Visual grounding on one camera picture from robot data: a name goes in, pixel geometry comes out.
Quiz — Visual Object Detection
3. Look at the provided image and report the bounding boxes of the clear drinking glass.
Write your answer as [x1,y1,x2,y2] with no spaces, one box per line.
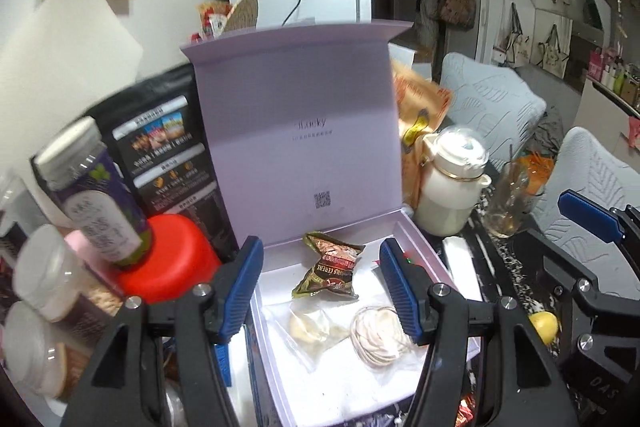
[482,157,541,238]

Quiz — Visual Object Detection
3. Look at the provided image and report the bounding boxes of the white paper sheet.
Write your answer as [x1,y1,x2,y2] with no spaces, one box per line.
[0,0,144,128]

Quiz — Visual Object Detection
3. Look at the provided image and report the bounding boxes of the large jar brown label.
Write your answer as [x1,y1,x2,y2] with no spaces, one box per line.
[0,302,96,400]

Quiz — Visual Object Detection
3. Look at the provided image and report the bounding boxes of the row of cosmetic bottles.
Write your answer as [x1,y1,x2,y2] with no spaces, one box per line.
[587,49,640,108]

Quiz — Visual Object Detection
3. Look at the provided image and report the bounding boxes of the yellow lemon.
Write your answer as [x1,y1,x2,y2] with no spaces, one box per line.
[529,311,560,345]

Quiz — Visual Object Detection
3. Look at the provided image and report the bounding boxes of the clear jar dark brown label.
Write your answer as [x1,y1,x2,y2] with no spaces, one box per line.
[15,224,106,323]

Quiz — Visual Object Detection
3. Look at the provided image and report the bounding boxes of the grey furry bag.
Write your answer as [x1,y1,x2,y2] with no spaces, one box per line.
[415,0,446,48]

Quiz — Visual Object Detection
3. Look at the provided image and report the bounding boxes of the orange snack bag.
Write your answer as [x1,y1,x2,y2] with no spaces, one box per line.
[390,59,453,208]

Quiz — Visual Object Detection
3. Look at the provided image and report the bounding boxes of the grey quilted chair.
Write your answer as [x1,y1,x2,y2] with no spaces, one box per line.
[530,127,640,258]
[439,52,548,168]

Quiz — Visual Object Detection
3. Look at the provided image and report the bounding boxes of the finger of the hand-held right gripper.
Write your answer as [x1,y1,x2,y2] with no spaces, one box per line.
[527,227,606,308]
[556,188,640,250]

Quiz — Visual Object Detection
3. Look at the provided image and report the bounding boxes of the woven straw mat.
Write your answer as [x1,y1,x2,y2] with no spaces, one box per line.
[222,0,260,32]

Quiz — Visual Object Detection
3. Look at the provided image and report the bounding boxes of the white thermos bottle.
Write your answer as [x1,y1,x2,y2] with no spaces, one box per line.
[415,125,493,238]

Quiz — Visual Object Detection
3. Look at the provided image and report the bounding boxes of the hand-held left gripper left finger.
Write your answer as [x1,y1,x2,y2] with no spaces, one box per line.
[60,235,265,427]

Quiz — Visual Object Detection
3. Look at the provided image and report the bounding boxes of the colourful snack bag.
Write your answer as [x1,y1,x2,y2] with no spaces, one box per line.
[196,1,233,40]

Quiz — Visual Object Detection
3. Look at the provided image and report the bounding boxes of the lavender gift box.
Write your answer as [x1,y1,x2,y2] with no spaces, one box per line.
[180,20,485,425]

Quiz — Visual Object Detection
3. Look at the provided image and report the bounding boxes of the black printed pouch bag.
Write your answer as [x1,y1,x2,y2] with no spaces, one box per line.
[87,63,238,263]

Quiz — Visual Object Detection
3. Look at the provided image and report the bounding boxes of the pink container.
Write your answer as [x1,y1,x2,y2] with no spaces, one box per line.
[65,229,101,268]

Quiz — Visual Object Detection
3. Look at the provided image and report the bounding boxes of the clear zip bag dried pieces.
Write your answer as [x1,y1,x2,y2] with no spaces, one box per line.
[272,307,351,373]

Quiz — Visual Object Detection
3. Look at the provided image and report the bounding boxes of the clear jar purple label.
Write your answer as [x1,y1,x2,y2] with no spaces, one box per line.
[32,116,153,269]

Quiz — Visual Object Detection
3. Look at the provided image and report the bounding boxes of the red plastic container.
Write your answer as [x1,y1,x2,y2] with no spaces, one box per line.
[112,213,223,305]

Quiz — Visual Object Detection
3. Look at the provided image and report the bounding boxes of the clear jar black label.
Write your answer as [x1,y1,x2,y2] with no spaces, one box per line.
[0,172,48,253]

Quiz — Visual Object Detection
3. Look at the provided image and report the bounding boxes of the clear bag with white coil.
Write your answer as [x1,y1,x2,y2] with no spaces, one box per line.
[347,304,426,370]

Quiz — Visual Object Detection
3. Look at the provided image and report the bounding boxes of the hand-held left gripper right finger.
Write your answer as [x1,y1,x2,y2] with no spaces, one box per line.
[378,237,581,427]

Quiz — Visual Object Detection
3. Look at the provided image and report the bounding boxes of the white tote bag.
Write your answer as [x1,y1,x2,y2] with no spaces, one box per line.
[495,2,531,68]
[531,23,573,78]

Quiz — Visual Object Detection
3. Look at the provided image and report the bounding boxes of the gold brown snack packet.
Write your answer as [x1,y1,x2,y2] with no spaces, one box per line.
[291,232,367,300]

